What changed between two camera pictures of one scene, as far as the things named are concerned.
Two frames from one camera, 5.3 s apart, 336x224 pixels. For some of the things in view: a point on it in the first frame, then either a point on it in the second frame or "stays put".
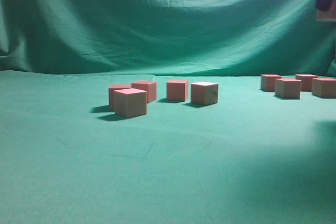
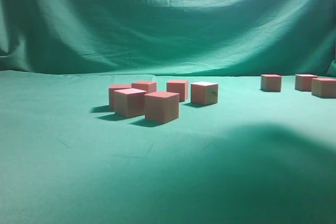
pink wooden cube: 306,81 stays put
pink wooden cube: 113,87 stays put
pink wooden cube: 329,14 to 161,107
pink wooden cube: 177,90 stays put
